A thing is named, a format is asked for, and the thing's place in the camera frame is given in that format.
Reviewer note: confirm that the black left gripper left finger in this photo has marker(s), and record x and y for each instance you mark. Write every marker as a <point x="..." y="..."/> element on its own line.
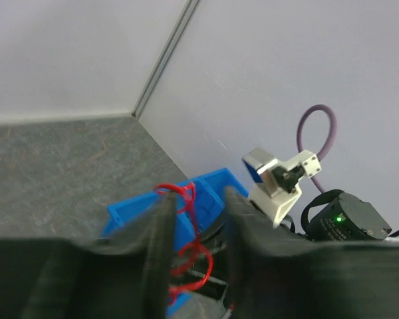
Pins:
<point x="123" y="275"/>

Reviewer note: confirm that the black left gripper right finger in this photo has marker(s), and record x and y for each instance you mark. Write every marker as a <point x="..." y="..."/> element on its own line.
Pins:
<point x="275" y="274"/>

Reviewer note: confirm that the blue plastic bin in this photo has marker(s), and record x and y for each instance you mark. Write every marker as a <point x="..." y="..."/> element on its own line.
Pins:
<point x="209" y="204"/>

